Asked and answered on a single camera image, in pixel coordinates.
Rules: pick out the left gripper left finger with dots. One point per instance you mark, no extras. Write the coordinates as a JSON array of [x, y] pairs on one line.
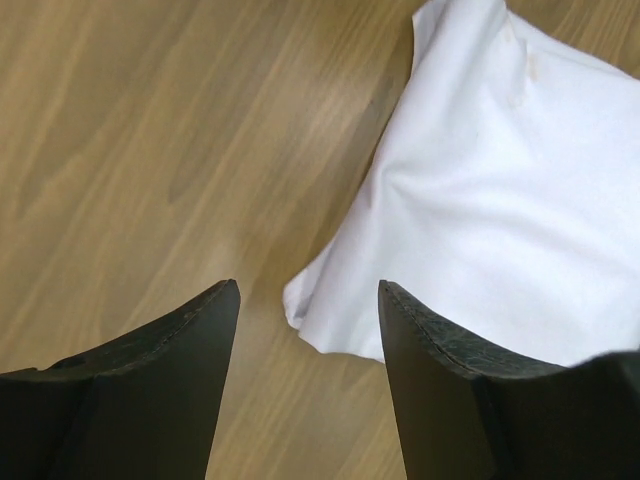
[[142, 406]]

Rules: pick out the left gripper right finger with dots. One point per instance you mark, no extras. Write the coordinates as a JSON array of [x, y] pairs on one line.
[[466, 408]]

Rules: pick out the white t shirt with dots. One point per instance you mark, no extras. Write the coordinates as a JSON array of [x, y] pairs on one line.
[[504, 195]]

